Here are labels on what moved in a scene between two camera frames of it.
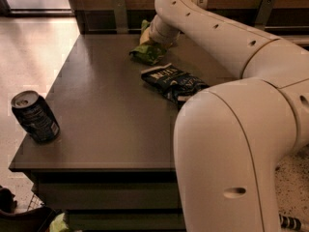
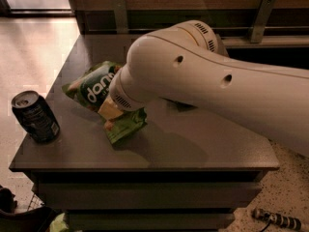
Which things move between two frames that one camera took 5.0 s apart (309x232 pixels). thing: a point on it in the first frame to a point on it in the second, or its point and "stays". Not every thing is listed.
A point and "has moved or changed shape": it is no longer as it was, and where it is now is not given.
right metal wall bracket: x=265 y=12 stays
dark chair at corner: x=37 y=220 stays
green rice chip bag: x=148 y=53 has moved or changed shape
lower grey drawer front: x=126 y=220 stays
